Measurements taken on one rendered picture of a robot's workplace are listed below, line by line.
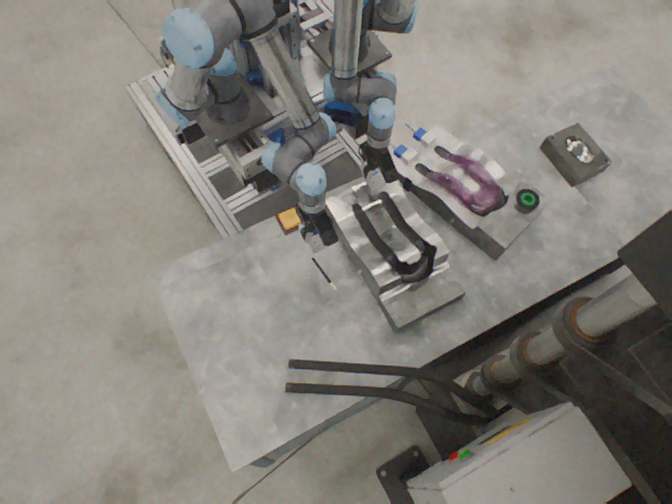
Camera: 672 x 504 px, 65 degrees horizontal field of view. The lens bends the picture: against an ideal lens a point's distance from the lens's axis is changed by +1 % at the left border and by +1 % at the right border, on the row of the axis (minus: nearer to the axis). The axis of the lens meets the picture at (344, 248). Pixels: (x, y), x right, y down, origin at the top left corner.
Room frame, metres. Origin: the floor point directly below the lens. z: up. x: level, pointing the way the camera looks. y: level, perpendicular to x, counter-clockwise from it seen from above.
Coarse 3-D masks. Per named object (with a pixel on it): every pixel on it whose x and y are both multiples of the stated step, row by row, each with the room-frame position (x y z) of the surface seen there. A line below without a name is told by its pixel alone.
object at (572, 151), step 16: (576, 128) 1.27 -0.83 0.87; (544, 144) 1.21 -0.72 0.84; (560, 144) 1.19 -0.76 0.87; (576, 144) 1.21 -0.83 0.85; (592, 144) 1.20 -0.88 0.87; (560, 160) 1.14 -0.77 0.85; (576, 160) 1.13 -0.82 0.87; (592, 160) 1.14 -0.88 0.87; (608, 160) 1.14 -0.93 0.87; (576, 176) 1.07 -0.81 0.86; (592, 176) 1.10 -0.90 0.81
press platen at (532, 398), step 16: (496, 384) 0.27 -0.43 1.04; (512, 384) 0.27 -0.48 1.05; (528, 384) 0.27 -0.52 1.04; (512, 400) 0.23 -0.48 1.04; (528, 400) 0.23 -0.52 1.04; (544, 400) 0.24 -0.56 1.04; (560, 400) 0.24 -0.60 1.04; (608, 448) 0.13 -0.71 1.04; (624, 496) 0.02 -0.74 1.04; (640, 496) 0.03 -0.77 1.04
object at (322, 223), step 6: (324, 210) 0.70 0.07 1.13; (312, 216) 0.68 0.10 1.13; (318, 216) 0.68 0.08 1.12; (324, 216) 0.69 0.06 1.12; (312, 222) 0.67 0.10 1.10; (318, 222) 0.67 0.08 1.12; (324, 222) 0.67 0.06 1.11; (330, 222) 0.68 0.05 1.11; (318, 228) 0.65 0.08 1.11; (324, 228) 0.66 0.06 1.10; (330, 228) 0.66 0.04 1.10; (318, 234) 0.65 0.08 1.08; (324, 234) 0.64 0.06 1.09; (330, 234) 0.64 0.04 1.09; (336, 234) 0.65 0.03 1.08; (324, 240) 0.63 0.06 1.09; (330, 240) 0.63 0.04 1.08; (336, 240) 0.63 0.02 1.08
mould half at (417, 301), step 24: (360, 192) 0.91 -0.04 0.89; (336, 216) 0.81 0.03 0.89; (384, 216) 0.83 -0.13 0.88; (408, 216) 0.84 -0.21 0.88; (360, 240) 0.73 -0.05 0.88; (384, 240) 0.73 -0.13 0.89; (408, 240) 0.73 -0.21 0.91; (432, 240) 0.73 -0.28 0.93; (360, 264) 0.65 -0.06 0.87; (384, 264) 0.63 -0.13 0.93; (384, 288) 0.56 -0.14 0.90; (408, 288) 0.58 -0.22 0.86; (432, 288) 0.59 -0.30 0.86; (456, 288) 0.60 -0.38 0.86; (384, 312) 0.51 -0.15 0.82; (408, 312) 0.50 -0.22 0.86; (432, 312) 0.52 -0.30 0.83
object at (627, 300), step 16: (608, 288) 0.32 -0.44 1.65; (624, 288) 0.30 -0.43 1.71; (640, 288) 0.29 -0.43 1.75; (592, 304) 0.31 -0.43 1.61; (608, 304) 0.29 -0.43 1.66; (624, 304) 0.28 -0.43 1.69; (640, 304) 0.27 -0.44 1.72; (656, 304) 0.27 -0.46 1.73; (576, 320) 0.30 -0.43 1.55; (592, 320) 0.28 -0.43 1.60; (608, 320) 0.27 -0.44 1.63; (624, 320) 0.27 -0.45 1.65; (544, 336) 0.30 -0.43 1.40; (592, 336) 0.27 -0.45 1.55; (528, 352) 0.29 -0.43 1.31; (544, 352) 0.28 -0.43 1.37; (560, 352) 0.27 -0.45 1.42; (496, 368) 0.30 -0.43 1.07; (512, 368) 0.28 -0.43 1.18; (464, 384) 0.31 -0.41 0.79; (480, 384) 0.29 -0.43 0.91
